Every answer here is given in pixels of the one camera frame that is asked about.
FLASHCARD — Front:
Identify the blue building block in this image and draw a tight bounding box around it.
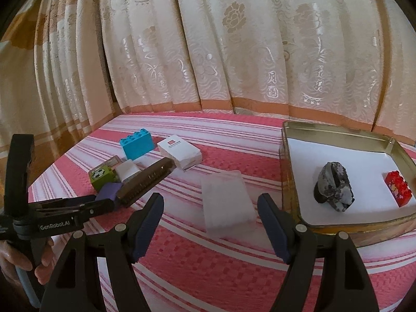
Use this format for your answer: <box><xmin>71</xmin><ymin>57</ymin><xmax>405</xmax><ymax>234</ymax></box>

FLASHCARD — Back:
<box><xmin>119</xmin><ymin>131</ymin><xmax>154</xmax><ymax>161</ymax></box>

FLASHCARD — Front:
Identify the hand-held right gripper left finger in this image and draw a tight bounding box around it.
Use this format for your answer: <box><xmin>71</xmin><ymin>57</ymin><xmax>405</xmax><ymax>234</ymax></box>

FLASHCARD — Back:
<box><xmin>39</xmin><ymin>193</ymin><xmax>165</xmax><ymax>312</ymax></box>

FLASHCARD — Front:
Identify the red building block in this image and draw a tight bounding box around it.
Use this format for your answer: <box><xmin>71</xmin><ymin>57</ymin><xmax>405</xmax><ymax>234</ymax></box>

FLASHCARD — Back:
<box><xmin>383</xmin><ymin>171</ymin><xmax>413</xmax><ymax>208</ymax></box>

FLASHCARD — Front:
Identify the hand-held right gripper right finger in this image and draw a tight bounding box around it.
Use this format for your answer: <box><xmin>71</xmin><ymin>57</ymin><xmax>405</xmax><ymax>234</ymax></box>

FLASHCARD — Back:
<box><xmin>257</xmin><ymin>193</ymin><xmax>380</xmax><ymax>312</ymax></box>

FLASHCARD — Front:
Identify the white charger plug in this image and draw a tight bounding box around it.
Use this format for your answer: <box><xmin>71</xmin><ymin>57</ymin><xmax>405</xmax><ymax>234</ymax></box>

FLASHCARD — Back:
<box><xmin>116</xmin><ymin>160</ymin><xmax>141</xmax><ymax>183</ymax></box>

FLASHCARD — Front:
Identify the purple building block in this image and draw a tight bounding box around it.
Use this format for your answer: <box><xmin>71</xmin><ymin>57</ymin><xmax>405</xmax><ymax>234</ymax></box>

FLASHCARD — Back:
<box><xmin>96</xmin><ymin>183</ymin><xmax>123</xmax><ymax>202</ymax></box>

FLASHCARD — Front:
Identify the white box with red label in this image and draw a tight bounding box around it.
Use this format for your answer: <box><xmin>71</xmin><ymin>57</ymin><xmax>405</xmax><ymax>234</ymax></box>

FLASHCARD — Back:
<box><xmin>157</xmin><ymin>135</ymin><xmax>202</xmax><ymax>172</ymax></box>

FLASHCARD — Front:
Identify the person's left hand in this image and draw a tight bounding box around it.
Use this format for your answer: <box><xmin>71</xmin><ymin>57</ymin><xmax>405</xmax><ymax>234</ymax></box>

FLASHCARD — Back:
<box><xmin>0</xmin><ymin>237</ymin><xmax>55</xmax><ymax>287</ymax></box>

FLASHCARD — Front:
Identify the white paper liner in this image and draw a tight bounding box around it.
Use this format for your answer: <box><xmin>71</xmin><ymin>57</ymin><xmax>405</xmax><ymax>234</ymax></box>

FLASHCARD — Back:
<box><xmin>286</xmin><ymin>138</ymin><xmax>416</xmax><ymax>226</ymax></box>

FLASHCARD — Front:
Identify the metal tin box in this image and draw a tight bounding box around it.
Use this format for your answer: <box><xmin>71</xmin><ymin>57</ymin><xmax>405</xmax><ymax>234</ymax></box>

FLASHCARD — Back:
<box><xmin>279</xmin><ymin>120</ymin><xmax>416</xmax><ymax>248</ymax></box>

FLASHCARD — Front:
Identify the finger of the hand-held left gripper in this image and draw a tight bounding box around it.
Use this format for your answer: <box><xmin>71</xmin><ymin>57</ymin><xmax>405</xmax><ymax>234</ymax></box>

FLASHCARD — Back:
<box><xmin>73</xmin><ymin>199</ymin><xmax>115</xmax><ymax>223</ymax></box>
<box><xmin>30</xmin><ymin>196</ymin><xmax>98</xmax><ymax>211</ymax></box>

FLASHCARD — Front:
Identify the green building block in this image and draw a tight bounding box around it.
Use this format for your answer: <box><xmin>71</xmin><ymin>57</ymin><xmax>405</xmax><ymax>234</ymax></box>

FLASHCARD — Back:
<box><xmin>89</xmin><ymin>165</ymin><xmax>119</xmax><ymax>192</ymax></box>

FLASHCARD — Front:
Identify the translucent plastic case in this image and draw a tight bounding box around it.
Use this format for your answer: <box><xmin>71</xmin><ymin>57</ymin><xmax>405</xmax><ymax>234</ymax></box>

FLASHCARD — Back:
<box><xmin>200</xmin><ymin>170</ymin><xmax>256</xmax><ymax>233</ymax></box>

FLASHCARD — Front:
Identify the brown harmonica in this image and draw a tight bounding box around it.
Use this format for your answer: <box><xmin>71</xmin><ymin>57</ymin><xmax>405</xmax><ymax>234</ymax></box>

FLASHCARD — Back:
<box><xmin>116</xmin><ymin>157</ymin><xmax>177</xmax><ymax>207</ymax></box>

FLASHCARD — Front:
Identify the cream floral curtain panel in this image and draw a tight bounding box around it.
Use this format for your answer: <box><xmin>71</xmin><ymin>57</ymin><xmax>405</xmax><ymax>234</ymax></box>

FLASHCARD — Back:
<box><xmin>0</xmin><ymin>0</ymin><xmax>118</xmax><ymax>176</ymax></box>
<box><xmin>97</xmin><ymin>0</ymin><xmax>416</xmax><ymax>147</ymax></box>

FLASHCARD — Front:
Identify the pink striped blanket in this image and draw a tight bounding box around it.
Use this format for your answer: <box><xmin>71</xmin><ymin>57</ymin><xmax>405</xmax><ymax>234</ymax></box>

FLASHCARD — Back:
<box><xmin>28</xmin><ymin>112</ymin><xmax>416</xmax><ymax>312</ymax></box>

